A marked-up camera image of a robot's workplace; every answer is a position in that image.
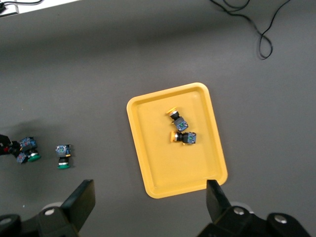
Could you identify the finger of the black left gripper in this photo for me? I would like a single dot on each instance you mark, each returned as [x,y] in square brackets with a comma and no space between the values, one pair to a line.
[7,153]
[6,140]

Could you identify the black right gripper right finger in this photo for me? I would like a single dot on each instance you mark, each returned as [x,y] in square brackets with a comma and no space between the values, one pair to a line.
[218,205]

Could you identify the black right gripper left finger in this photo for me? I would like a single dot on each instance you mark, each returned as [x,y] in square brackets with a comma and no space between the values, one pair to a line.
[79,205]

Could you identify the yellow push button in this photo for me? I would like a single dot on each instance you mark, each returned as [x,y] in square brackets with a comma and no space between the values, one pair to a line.
[179,122]
[186,138]

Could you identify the green push button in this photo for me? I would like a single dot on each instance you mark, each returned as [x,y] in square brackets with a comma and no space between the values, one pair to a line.
[30,148]
[63,154]

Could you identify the yellow plastic tray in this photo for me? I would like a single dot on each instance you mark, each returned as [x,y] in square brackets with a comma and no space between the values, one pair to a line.
[172,170]

